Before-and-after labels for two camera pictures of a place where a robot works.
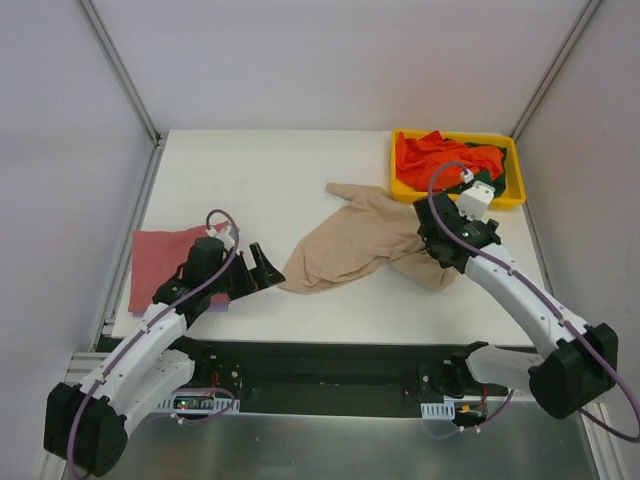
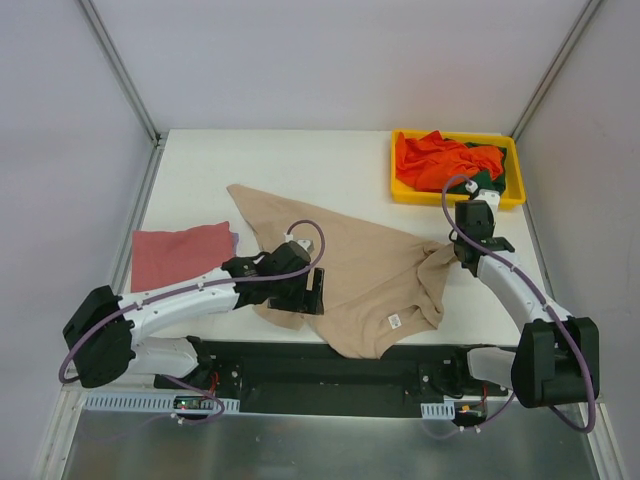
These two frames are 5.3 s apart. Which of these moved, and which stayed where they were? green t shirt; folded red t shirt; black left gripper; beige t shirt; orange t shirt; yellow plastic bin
Moved: beige t shirt; black left gripper
Stayed: orange t shirt; folded red t shirt; yellow plastic bin; green t shirt
